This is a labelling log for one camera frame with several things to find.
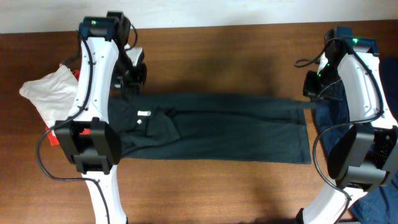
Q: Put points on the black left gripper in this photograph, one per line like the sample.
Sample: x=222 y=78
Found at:
x=133 y=84

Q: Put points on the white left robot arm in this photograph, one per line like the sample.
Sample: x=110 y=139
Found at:
x=86 y=137

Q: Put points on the white folded garment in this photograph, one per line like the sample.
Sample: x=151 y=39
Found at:
x=52 y=95

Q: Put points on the red folded garment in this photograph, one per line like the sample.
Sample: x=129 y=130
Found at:
x=51 y=136

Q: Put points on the navy blue garment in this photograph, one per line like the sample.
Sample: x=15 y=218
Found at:
x=380 y=205

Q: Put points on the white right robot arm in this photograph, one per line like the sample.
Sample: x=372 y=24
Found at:
x=365 y=157

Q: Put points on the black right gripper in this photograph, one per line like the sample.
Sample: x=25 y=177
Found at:
x=309 y=89

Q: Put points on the dark green t-shirt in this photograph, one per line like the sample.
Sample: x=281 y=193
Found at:
x=211 y=126

